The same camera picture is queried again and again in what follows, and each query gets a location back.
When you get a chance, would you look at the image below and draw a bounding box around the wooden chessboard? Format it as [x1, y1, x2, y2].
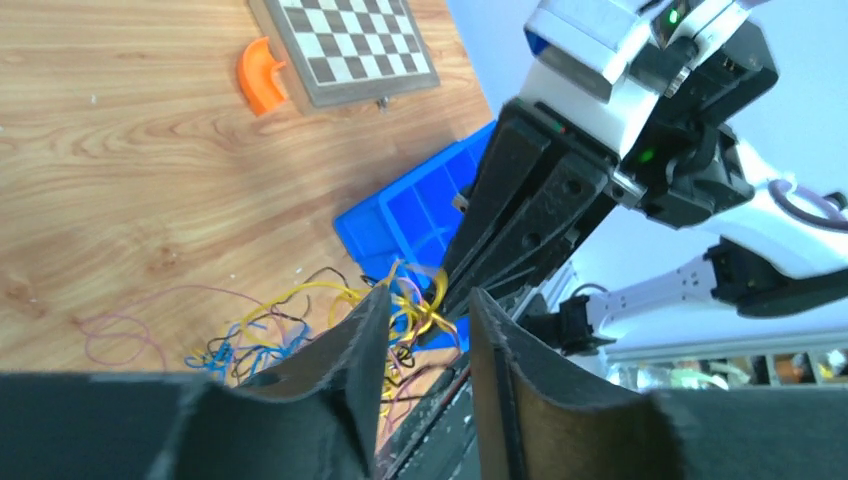
[249, 0, 440, 113]

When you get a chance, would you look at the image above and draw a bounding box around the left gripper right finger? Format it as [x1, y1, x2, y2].
[469, 289, 847, 479]

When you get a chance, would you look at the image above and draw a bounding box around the blue plastic divided bin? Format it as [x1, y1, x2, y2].
[332, 120, 498, 352]

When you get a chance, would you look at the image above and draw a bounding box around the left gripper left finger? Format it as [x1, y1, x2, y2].
[1, 286, 390, 479]

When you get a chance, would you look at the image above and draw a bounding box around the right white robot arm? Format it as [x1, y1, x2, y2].
[428, 1, 847, 354]

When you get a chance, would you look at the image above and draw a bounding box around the orange curved plastic piece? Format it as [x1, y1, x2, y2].
[236, 37, 287, 117]

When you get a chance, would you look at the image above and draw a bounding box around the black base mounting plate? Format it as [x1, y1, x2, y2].
[375, 353, 481, 480]

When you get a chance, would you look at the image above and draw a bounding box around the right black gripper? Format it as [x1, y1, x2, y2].
[442, 1, 778, 305]

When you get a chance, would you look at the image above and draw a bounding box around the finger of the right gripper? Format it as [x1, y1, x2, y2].
[441, 152, 610, 319]

